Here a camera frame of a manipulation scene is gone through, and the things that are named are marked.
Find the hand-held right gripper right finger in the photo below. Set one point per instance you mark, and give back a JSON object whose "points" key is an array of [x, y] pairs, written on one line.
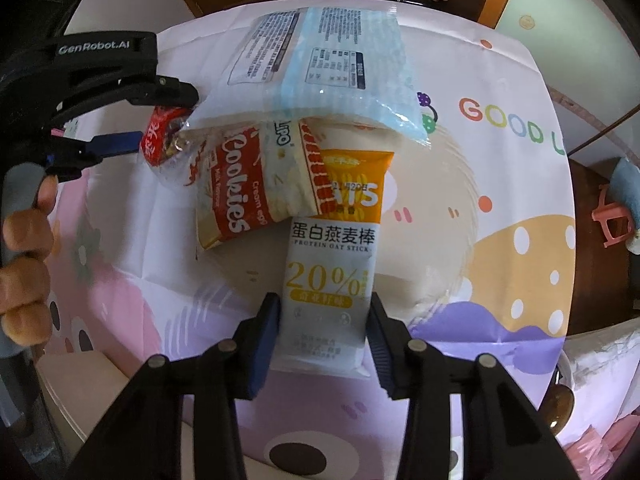
{"points": [[385, 355]]}

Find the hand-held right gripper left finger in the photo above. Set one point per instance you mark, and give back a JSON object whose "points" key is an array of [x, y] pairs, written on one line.
{"points": [[262, 350]]}

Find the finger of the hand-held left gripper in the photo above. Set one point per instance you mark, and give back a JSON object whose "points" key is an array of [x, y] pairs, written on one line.
{"points": [[170, 92], [117, 142]]}

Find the red snack packet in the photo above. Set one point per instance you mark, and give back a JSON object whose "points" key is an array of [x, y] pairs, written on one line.
{"points": [[160, 142]]}

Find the white orange oat stick packet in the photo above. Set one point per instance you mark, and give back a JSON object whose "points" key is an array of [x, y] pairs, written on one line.
{"points": [[325, 280]]}

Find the white cardboard box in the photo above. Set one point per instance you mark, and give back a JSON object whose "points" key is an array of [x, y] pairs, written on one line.
{"points": [[75, 390]]}

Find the person's left hand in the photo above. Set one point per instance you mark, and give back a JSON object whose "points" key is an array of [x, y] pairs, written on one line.
{"points": [[27, 270]]}

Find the red white cookie packet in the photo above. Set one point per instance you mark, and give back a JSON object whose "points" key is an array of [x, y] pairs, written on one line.
{"points": [[235, 195]]}

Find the blue white snack packet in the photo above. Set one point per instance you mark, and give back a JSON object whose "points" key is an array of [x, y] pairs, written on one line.
{"points": [[325, 60]]}

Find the printed cartoon tablecloth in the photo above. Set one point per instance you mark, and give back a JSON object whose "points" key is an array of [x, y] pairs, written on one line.
{"points": [[500, 185]]}

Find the pink stool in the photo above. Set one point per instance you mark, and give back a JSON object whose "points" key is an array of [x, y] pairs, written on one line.
{"points": [[607, 215]]}

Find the floral wardrobe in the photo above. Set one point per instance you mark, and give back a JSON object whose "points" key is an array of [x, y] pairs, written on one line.
{"points": [[550, 10]]}

